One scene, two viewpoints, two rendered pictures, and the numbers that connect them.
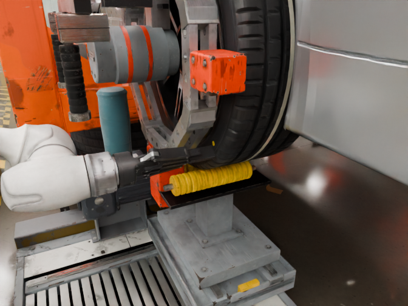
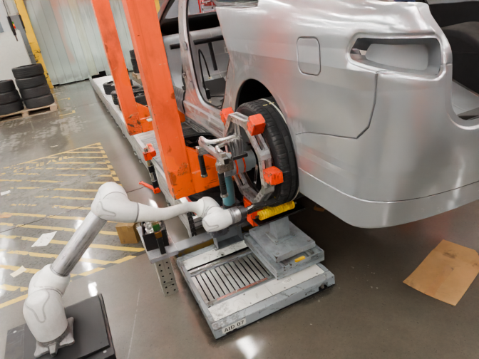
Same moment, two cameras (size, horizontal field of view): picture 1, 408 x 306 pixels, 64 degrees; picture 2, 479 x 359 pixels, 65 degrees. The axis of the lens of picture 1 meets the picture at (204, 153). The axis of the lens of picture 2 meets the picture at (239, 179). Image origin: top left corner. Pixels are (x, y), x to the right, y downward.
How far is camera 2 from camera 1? 1.43 m
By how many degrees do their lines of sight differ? 5
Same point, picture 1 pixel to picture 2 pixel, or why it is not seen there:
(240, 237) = (294, 238)
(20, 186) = (212, 223)
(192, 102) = (264, 185)
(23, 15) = (174, 141)
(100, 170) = (235, 214)
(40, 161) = (215, 214)
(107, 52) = not seen: hidden behind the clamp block
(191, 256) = (271, 248)
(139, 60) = (240, 167)
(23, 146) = (204, 208)
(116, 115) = (229, 186)
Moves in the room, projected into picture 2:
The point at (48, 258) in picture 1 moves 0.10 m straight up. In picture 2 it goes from (194, 261) to (192, 249)
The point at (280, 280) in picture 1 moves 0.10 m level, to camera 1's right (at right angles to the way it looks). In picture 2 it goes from (316, 256) to (331, 254)
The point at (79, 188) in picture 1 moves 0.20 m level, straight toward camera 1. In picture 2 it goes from (229, 221) to (243, 238)
